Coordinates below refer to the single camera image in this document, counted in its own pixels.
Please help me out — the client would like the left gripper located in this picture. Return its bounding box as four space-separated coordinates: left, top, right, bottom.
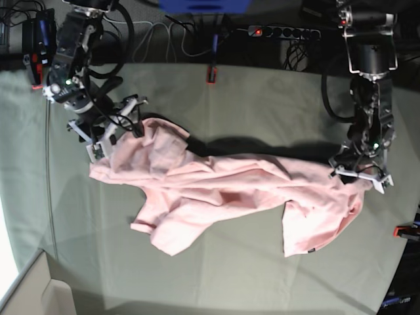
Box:
328 144 390 184

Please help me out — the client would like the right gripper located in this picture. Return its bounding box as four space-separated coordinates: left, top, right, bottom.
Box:
67 94 148 146

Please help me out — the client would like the pink printed t-shirt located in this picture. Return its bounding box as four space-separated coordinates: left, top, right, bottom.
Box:
89 118 371 257

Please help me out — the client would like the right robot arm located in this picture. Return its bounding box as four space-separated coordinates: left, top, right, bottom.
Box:
43 1 144 145

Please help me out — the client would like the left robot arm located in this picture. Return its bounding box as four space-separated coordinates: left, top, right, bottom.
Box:
321 1 398 193

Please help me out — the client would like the red black clamp right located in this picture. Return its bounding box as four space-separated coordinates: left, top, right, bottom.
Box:
393 221 420 242

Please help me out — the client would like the red black clamp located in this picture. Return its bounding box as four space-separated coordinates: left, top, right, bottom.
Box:
393 221 420 242
22 53 43 90
206 33 219 84

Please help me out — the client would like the red black clamp middle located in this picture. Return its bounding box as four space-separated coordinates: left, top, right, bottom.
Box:
206 33 219 84

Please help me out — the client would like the green table cloth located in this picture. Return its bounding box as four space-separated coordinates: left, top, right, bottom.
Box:
1 64 419 314

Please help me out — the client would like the red black clamp left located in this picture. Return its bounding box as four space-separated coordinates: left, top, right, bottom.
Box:
22 53 43 90

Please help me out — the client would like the blue plastic box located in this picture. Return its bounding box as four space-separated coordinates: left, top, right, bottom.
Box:
159 0 251 14

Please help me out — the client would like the black power strip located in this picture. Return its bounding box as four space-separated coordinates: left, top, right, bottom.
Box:
247 26 322 41

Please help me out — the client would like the white cardboard box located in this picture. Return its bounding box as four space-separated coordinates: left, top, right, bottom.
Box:
1 249 76 315

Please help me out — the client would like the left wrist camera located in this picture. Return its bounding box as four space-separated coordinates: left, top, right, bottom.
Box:
373 174 394 194

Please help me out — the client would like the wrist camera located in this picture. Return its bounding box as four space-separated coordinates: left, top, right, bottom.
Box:
373 174 394 194
86 142 110 163

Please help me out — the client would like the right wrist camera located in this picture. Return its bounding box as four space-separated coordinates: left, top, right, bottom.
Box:
86 142 110 163

